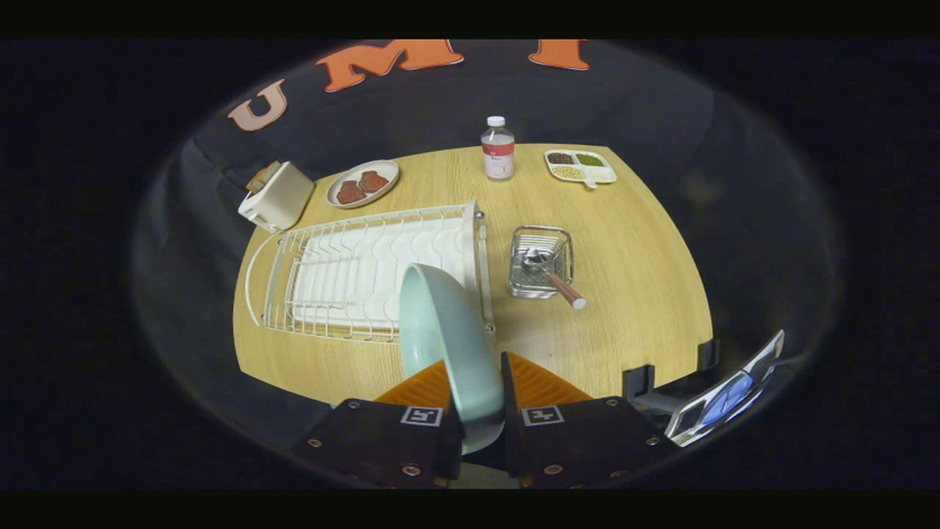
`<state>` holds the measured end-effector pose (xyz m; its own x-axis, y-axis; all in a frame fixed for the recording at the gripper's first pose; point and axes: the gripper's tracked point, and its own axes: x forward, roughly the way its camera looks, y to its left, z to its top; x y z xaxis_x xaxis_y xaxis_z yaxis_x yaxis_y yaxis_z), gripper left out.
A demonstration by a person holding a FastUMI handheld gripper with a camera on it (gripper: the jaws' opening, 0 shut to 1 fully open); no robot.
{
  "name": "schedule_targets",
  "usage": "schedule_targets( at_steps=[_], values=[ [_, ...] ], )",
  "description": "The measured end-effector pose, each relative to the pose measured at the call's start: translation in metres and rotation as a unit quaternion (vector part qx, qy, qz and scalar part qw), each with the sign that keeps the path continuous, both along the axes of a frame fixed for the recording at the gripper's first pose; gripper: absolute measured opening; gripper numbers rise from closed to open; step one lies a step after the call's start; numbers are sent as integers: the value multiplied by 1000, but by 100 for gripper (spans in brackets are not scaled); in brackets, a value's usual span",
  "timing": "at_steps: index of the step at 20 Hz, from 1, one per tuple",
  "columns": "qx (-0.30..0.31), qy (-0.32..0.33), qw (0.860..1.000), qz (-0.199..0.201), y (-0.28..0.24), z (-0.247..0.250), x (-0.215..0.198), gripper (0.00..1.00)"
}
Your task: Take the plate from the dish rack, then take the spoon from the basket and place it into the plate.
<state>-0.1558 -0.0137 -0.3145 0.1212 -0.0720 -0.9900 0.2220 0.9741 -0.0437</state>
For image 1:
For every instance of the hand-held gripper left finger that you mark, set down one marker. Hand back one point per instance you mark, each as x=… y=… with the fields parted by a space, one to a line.
x=382 y=444

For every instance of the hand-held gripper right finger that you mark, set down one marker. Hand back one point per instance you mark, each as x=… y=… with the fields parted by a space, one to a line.
x=587 y=441

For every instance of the light green plate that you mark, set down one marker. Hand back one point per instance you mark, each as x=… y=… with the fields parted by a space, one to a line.
x=448 y=345

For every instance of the small beige plate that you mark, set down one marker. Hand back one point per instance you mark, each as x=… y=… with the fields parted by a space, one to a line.
x=341 y=180

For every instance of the smartphone on stand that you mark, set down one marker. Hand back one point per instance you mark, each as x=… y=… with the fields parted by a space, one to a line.
x=727 y=397

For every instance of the black table clamp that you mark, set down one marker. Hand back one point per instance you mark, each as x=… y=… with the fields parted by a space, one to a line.
x=709 y=354

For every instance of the red-brown cookie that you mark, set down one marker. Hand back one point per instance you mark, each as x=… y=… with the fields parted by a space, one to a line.
x=373 y=181
x=350 y=192

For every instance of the white toaster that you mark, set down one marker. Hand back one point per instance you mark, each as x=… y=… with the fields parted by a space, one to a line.
x=283 y=202

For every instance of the white divided tray with beans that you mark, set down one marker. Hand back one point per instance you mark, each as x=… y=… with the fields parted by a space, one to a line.
x=598 y=175

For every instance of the toast slice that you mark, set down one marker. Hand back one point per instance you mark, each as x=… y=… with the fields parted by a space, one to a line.
x=261 y=178

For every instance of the clear bottle red label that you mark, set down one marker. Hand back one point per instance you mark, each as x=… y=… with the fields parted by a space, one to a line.
x=498 y=154

